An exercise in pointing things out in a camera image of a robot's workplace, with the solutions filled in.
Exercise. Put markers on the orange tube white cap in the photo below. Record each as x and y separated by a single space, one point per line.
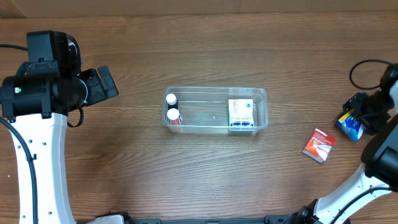
173 115

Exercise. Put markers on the clear plastic container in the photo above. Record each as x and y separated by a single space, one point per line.
204 110

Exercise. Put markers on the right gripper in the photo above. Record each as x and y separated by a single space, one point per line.
354 104

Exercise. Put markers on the white Hansaplast plaster box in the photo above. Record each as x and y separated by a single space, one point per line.
241 112

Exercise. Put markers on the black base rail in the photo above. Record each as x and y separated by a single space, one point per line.
124 218

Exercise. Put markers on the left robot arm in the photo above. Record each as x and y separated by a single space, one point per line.
35 105

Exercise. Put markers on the black bottle white cap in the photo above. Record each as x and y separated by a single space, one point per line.
172 101

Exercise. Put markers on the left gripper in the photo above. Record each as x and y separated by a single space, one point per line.
94 86

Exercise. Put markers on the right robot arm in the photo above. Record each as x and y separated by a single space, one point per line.
377 174

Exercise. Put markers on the red caplet box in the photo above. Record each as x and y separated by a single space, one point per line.
319 145

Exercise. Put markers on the blue yellow VapoDrops box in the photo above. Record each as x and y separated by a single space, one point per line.
350 125

